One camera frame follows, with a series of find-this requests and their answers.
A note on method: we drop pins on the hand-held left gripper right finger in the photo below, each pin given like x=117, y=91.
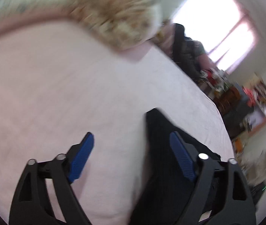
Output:
x=182, y=159

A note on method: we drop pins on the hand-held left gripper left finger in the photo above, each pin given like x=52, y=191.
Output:
x=81, y=159

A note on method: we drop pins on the black pants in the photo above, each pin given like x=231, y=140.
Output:
x=158, y=168

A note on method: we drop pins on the dark desk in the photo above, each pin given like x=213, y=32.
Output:
x=238, y=119

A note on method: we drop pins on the wooden box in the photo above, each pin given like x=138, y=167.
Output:
x=228, y=98

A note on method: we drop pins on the pink fleece blanket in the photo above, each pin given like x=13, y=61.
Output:
x=53, y=86

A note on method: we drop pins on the black chair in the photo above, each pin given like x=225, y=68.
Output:
x=184, y=51

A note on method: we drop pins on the grey jacket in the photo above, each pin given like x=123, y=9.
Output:
x=197, y=49

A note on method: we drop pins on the pink curtain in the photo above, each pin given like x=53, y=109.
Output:
x=217, y=28

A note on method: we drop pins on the rolled bear print quilt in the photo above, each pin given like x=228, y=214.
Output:
x=118, y=16

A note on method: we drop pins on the bear print pillow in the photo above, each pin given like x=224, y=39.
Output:
x=29, y=2

